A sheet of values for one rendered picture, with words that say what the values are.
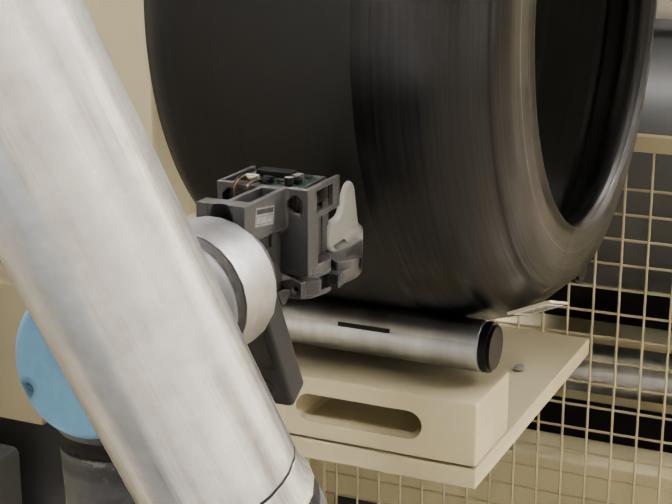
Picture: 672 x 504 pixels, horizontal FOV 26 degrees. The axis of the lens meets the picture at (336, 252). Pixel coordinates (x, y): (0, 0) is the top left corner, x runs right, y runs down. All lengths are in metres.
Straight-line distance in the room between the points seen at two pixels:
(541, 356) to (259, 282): 0.65
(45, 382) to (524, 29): 0.46
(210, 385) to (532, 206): 0.53
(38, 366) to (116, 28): 0.63
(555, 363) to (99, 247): 0.92
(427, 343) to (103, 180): 0.66
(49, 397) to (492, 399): 0.53
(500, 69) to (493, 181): 0.09
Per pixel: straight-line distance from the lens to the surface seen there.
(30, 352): 0.84
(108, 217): 0.64
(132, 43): 1.41
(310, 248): 1.00
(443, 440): 1.25
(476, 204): 1.12
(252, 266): 0.91
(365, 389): 1.27
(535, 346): 1.55
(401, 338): 1.26
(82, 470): 0.86
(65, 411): 0.84
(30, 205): 0.64
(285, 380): 1.03
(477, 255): 1.16
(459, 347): 1.24
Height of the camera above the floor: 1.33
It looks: 16 degrees down
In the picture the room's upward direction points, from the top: straight up
